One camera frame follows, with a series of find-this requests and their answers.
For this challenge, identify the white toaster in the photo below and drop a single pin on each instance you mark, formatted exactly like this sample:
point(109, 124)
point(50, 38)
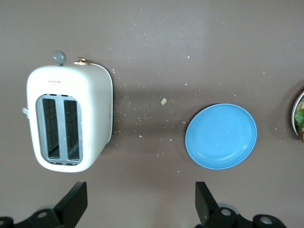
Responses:
point(95, 107)

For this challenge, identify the green lettuce leaf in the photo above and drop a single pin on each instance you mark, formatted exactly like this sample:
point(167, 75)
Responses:
point(299, 116)

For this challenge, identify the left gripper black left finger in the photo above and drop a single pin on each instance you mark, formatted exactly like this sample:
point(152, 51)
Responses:
point(73, 204)

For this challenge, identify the beige plate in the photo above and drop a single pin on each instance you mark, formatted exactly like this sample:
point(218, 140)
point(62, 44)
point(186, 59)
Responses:
point(294, 111)

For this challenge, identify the blue plate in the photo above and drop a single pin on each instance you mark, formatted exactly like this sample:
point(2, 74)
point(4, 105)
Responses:
point(221, 135)

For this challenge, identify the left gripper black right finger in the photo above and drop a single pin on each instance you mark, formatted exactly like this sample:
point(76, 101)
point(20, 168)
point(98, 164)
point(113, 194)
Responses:
point(205, 206)

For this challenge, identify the large bread crumb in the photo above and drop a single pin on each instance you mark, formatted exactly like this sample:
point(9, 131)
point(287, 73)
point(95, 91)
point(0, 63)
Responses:
point(163, 101)

